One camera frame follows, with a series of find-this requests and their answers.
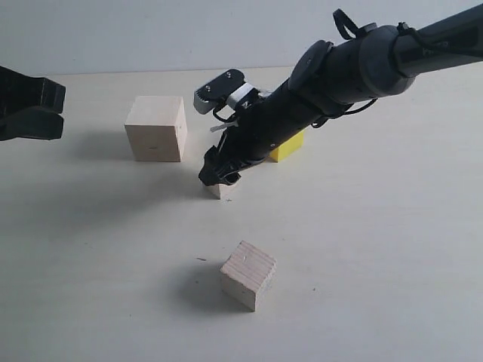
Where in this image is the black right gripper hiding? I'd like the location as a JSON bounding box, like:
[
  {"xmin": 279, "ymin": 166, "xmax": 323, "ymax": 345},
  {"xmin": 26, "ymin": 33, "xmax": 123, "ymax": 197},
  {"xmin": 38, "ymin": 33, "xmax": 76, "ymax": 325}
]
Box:
[{"xmin": 198, "ymin": 81, "xmax": 328, "ymax": 186}]

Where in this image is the small wooden cube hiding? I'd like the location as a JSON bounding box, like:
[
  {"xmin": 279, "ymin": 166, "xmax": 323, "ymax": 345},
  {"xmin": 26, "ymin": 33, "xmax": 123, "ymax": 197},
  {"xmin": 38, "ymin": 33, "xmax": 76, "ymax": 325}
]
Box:
[{"xmin": 204, "ymin": 183, "xmax": 238, "ymax": 200}]

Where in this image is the yellow cube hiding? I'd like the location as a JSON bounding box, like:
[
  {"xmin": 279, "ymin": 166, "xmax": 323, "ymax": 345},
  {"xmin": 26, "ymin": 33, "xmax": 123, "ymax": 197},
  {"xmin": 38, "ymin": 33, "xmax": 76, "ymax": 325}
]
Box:
[{"xmin": 269, "ymin": 130, "xmax": 304, "ymax": 162}]

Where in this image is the large light wooden cube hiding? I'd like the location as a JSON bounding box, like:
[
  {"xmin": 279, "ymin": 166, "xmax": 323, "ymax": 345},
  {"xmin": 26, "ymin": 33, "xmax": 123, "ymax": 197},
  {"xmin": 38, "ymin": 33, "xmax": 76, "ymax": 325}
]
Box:
[{"xmin": 125, "ymin": 96, "xmax": 188, "ymax": 162}]

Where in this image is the medium grooved wooden cube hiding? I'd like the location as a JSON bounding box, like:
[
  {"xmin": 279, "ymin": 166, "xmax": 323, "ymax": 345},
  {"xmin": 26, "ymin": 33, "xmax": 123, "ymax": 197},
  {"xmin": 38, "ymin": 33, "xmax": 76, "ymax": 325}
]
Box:
[{"xmin": 220, "ymin": 241, "xmax": 277, "ymax": 312}]

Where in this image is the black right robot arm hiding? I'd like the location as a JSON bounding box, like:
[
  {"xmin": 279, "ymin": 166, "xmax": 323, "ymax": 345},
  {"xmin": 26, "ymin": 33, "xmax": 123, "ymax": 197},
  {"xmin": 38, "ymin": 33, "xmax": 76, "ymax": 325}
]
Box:
[{"xmin": 193, "ymin": 6, "xmax": 482, "ymax": 186}]

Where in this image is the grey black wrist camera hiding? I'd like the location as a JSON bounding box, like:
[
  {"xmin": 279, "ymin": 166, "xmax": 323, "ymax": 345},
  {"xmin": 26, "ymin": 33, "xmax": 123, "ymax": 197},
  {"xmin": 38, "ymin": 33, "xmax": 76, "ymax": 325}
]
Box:
[{"xmin": 193, "ymin": 69, "xmax": 272, "ymax": 115}]

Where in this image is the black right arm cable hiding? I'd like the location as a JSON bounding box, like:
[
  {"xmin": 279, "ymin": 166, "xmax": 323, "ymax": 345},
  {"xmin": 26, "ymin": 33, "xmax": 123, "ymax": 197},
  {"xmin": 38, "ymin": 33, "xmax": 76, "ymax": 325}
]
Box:
[{"xmin": 331, "ymin": 8, "xmax": 374, "ymax": 41}]

